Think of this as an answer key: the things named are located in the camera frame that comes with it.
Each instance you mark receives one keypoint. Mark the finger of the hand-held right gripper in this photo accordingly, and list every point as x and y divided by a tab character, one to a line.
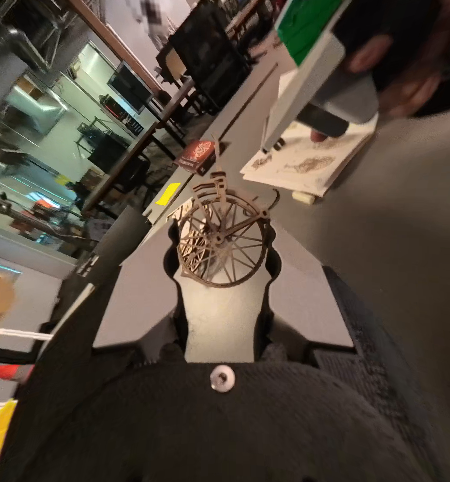
345	94
307	86

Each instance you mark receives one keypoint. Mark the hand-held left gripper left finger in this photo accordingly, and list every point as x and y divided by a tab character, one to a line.
142	297

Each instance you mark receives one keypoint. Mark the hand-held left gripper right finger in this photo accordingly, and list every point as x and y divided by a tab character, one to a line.
307	301

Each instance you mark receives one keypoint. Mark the white instruction booklet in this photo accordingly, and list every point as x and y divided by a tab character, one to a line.
315	169

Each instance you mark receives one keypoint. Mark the wooden bicycle model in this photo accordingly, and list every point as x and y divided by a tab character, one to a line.
220	239

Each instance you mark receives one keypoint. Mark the laser-cut wooden parts sheet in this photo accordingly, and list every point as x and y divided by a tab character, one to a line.
177	215

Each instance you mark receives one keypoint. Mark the person's right hand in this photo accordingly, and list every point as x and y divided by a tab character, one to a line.
409	86

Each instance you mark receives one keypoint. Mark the large green plastic bin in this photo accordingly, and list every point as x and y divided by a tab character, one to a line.
307	22

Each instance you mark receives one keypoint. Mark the small white block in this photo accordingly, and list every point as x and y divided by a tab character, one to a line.
304	197

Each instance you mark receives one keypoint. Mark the black mesh office chair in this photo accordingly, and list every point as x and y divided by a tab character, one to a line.
206	56

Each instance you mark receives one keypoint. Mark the yellow paper sheet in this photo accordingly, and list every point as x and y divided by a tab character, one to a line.
168	194

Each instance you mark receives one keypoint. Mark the black rubber band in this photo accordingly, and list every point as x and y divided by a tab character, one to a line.
278	198

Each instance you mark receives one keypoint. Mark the dark red printed box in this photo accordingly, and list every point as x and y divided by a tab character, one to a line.
196	152

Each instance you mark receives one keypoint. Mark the orange traffic cone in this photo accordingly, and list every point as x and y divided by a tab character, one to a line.
6	372

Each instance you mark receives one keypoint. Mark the black monitor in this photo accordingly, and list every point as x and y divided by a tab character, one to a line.
130	86

